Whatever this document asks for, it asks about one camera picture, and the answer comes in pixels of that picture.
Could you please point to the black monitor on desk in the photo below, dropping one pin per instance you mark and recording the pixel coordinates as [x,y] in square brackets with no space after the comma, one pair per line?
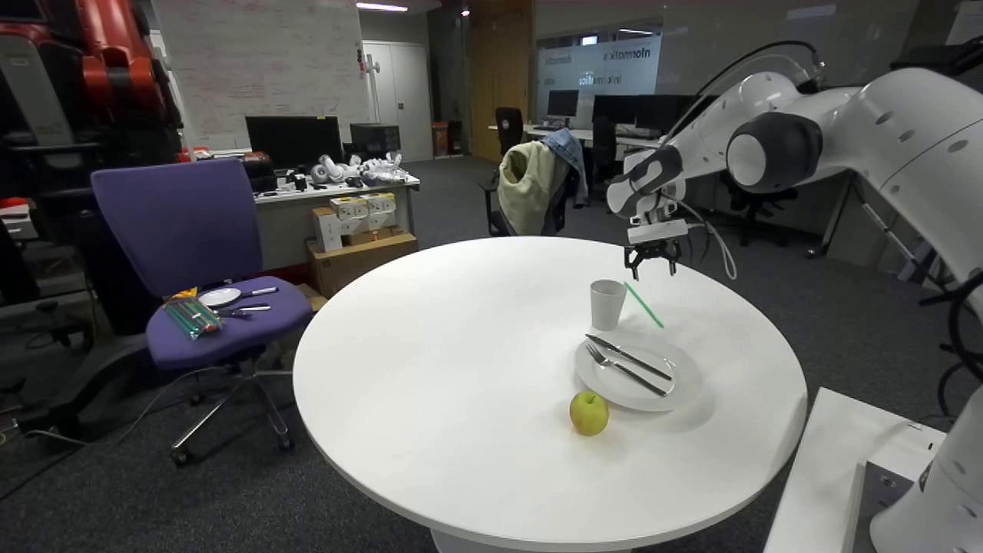
[294,140]

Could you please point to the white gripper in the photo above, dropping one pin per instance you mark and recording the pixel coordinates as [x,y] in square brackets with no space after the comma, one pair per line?
[648,197]

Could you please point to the white robot base platform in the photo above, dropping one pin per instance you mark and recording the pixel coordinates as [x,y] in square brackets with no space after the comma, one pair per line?
[867,480]

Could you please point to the small white plate on chair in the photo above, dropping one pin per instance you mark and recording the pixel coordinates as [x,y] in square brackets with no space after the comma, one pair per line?
[219,296]

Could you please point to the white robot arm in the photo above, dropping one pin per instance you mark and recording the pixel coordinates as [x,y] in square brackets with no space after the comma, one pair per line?
[916,140]

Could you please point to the silver fork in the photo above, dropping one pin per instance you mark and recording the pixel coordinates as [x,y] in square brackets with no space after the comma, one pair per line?
[610,362]

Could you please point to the white paper cup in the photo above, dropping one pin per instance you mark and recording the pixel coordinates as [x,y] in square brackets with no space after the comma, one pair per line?
[606,301]

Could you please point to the purple office chair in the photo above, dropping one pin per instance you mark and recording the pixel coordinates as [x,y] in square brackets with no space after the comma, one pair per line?
[189,229]

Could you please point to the silver knife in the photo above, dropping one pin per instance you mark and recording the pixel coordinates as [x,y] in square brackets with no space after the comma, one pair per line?
[625,353]

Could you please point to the green drinking straw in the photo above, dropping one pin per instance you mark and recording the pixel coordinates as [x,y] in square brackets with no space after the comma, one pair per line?
[647,307]

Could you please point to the green apple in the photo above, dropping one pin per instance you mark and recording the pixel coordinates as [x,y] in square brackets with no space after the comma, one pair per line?
[586,411]

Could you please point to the green straw bundle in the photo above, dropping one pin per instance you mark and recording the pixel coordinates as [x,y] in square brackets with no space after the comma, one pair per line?
[191,318]

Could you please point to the white round table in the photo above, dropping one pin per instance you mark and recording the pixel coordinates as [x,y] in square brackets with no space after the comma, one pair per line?
[440,387]

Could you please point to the red robot arm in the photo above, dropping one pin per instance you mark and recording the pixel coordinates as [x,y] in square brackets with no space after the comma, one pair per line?
[76,78]

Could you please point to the long white desk back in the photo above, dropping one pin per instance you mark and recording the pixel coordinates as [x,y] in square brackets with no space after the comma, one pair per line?
[583,137]

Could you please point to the white desk left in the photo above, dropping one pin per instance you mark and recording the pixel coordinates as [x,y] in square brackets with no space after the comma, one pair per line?
[286,218]

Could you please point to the cardboard box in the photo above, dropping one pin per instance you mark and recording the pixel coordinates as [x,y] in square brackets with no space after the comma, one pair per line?
[335,268]

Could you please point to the chair with beige jacket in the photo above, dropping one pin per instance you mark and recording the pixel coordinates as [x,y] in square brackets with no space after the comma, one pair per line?
[535,181]

